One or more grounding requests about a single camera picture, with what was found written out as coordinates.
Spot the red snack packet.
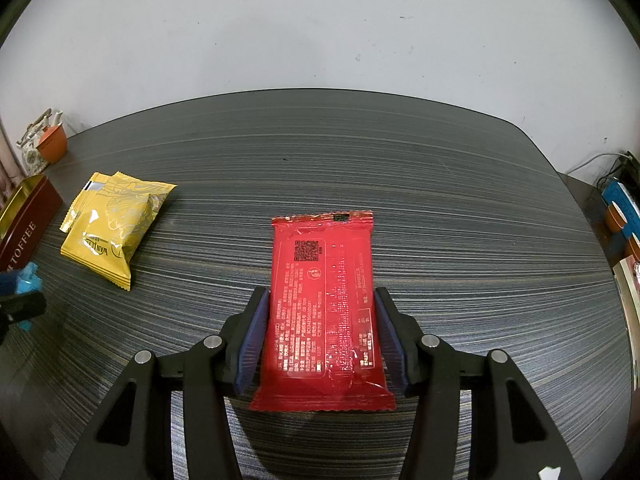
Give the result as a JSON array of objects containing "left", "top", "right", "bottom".
[{"left": 248, "top": 210, "right": 397, "bottom": 413}]

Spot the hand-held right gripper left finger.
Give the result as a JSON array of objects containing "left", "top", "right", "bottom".
[{"left": 60, "top": 286, "right": 272, "bottom": 480}]

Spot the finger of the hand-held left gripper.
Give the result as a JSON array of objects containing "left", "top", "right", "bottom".
[{"left": 0, "top": 270, "right": 47, "bottom": 347}]

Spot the striped pink curtain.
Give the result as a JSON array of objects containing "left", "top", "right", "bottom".
[{"left": 0, "top": 120, "right": 26, "bottom": 201}]

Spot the red tin box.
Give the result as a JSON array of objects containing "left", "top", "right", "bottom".
[{"left": 0, "top": 175, "right": 65, "bottom": 273}]

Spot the white cable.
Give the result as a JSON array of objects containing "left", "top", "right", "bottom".
[{"left": 566, "top": 151, "right": 632, "bottom": 181}]

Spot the stack of books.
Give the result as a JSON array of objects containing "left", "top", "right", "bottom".
[{"left": 612, "top": 255, "right": 640, "bottom": 332}]

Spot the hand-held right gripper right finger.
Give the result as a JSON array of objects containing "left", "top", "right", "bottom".
[{"left": 374, "top": 286, "right": 583, "bottom": 480}]

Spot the yellow snack packet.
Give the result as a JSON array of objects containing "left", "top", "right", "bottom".
[
  {"left": 61, "top": 172, "right": 118, "bottom": 234},
  {"left": 60, "top": 172, "right": 178, "bottom": 291}
]

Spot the patterned teapot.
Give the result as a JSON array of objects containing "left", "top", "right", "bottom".
[{"left": 17, "top": 107, "right": 64, "bottom": 171}]

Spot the blue box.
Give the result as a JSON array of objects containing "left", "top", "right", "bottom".
[{"left": 601, "top": 181, "right": 640, "bottom": 237}]

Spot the light blue snack packet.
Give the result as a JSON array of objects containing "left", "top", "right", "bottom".
[{"left": 12, "top": 261, "right": 44, "bottom": 332}]

